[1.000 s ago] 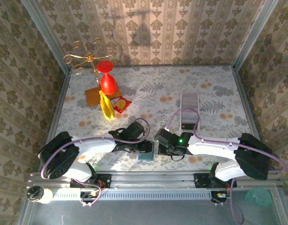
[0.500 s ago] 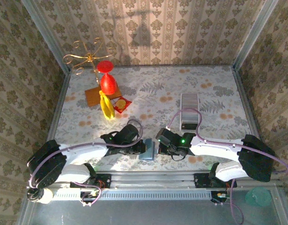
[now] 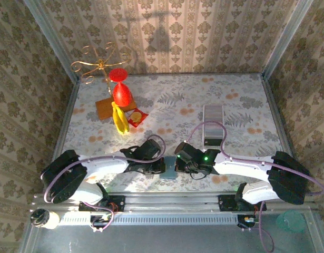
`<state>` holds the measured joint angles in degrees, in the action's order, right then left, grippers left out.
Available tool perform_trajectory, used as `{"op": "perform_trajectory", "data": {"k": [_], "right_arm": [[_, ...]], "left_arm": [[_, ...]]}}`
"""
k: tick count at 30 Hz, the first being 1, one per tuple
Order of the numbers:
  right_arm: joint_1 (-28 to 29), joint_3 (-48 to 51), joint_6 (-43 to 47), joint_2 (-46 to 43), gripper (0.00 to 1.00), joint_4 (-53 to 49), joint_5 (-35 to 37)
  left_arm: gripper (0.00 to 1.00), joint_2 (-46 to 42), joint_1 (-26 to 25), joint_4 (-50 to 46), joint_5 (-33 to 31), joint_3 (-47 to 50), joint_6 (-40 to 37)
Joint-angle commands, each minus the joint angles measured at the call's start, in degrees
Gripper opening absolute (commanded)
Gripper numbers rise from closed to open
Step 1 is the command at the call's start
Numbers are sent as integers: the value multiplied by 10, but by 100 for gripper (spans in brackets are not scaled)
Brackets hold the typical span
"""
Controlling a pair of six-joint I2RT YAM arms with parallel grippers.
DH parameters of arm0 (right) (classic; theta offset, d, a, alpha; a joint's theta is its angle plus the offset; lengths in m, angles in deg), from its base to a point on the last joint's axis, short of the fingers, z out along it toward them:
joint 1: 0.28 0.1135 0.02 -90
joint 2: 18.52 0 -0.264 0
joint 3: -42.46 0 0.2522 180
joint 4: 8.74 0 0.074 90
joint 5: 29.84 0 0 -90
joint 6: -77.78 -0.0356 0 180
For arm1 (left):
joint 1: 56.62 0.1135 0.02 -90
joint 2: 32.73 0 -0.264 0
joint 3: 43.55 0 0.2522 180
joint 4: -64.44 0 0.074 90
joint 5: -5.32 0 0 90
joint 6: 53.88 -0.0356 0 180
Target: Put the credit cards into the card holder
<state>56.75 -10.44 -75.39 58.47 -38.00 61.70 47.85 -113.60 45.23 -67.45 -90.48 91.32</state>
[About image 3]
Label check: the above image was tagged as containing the red plastic wine glass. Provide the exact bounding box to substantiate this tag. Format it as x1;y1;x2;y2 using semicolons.
108;67;133;108

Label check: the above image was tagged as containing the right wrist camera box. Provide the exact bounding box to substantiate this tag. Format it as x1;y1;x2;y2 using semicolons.
174;141;199;159

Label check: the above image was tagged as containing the small controller board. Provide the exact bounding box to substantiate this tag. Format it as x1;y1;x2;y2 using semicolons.
238;215;258;229
90;213;112;225

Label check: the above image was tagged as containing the floral tablecloth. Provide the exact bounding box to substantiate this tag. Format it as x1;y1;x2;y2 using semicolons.
52;73;297;193

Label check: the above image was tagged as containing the white slotted cable duct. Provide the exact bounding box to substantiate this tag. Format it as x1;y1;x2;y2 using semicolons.
57;212;239;226

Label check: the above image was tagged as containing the metal frame post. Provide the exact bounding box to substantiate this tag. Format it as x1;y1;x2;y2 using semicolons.
22;0;81;84
261;0;314;80

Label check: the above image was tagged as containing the white bottle with black cap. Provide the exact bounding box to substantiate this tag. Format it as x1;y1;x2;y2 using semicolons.
30;208;60;230

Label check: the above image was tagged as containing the yellow toy banana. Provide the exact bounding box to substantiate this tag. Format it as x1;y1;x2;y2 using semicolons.
111;101;130;135

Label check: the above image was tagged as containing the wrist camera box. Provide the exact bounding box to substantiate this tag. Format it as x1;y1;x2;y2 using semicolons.
139;139;160;160
174;141;199;159

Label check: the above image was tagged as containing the brown wooden board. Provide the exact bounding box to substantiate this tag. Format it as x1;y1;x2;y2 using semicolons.
95;96;138;121

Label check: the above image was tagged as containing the green translucent disc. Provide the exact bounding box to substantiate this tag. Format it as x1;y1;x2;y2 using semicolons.
275;210;307;233

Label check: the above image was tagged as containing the red packet with yellow circle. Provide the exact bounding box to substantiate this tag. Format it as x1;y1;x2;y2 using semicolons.
126;108;149;129

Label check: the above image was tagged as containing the gold wire stand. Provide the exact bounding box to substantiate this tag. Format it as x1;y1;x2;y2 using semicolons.
70;42;131;97

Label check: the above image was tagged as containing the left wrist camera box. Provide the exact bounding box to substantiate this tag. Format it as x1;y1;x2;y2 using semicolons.
139;139;160;160

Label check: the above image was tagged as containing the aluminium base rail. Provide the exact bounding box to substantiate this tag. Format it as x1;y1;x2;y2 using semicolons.
32;191;318;213

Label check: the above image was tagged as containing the credit card stack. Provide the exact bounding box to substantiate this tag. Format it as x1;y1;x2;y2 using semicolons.
205;105;224;139

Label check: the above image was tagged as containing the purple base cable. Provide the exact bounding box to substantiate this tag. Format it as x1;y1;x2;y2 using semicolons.
257;201;275;252
82;202;116;233

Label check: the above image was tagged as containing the metal table edge rail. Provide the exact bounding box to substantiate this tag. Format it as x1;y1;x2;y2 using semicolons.
260;75;305;190
47;81;80;182

